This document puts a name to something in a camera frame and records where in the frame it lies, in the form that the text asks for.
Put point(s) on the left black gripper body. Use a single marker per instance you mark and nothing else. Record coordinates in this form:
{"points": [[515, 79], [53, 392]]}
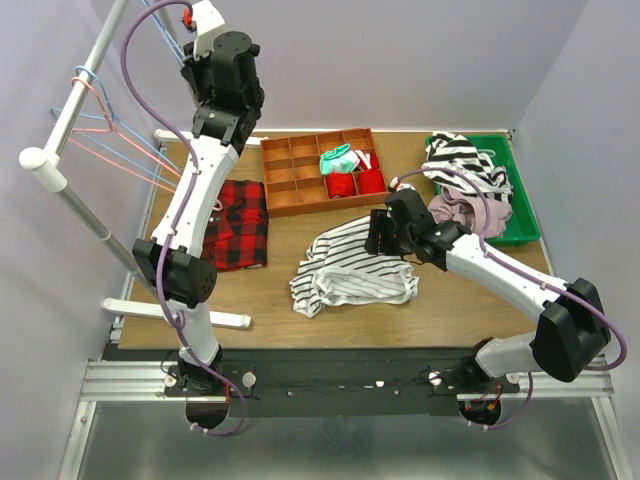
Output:
{"points": [[189, 70]]}

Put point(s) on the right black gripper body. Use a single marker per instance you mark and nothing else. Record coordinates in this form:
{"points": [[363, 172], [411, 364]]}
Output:
{"points": [[392, 241]]}

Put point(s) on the thin striped tank top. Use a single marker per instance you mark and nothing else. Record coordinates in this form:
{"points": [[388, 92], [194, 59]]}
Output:
{"points": [[338, 271]]}

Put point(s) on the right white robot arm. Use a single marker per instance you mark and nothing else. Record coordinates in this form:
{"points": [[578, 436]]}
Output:
{"points": [[570, 330]]}

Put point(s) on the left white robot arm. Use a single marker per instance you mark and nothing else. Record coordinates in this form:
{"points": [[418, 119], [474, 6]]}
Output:
{"points": [[230, 99]]}

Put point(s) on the red cloth right compartment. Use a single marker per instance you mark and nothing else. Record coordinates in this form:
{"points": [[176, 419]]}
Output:
{"points": [[370, 182]]}

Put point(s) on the red cloth compartment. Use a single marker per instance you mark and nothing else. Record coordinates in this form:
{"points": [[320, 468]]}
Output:
{"points": [[340, 185], [370, 182]]}

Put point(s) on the red cloth left compartment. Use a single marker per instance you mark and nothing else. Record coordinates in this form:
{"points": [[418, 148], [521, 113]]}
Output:
{"points": [[340, 185]]}

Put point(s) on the red white striped sock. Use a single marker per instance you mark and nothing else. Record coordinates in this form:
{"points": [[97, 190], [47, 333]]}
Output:
{"points": [[365, 161]]}

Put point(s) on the mauve garment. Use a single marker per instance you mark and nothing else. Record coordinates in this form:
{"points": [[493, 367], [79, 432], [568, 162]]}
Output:
{"points": [[469, 211]]}

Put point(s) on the mint white sock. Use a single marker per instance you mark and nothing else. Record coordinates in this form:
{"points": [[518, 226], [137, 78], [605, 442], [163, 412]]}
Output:
{"points": [[342, 159]]}

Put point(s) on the bold striped garment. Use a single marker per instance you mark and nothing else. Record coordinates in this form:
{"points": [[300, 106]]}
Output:
{"points": [[456, 152]]}

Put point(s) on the brown compartment tray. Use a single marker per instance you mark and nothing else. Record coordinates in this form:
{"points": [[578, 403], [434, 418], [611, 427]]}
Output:
{"points": [[294, 184]]}

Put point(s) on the green plastic bin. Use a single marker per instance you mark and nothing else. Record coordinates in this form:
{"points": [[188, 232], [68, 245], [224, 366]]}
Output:
{"points": [[522, 228]]}

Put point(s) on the red black plaid shirt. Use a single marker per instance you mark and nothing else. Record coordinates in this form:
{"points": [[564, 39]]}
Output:
{"points": [[236, 235]]}

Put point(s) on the white metal clothes rack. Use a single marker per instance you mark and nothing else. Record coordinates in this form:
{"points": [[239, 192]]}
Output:
{"points": [[43, 162]]}

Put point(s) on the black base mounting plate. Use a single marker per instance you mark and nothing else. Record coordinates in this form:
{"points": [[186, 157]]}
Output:
{"points": [[335, 383]]}

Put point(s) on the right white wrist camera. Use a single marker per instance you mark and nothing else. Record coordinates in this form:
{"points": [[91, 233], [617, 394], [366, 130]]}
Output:
{"points": [[397, 185]]}

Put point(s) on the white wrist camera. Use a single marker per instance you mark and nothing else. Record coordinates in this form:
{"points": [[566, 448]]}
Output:
{"points": [[204, 19], [397, 185]]}

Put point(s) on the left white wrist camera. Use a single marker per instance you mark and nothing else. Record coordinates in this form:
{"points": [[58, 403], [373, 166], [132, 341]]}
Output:
{"points": [[204, 19]]}

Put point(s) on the aluminium frame rail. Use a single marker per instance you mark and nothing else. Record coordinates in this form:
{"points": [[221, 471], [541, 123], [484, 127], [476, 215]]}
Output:
{"points": [[127, 428]]}

